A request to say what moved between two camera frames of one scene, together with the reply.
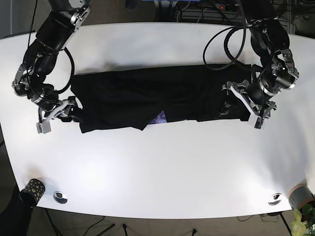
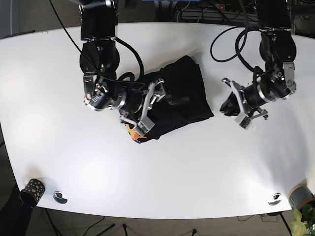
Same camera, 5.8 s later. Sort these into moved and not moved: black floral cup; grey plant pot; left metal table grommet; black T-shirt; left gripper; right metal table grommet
Moved: black T-shirt; left gripper
Not moved: right metal table grommet; left metal table grommet; black floral cup; grey plant pot
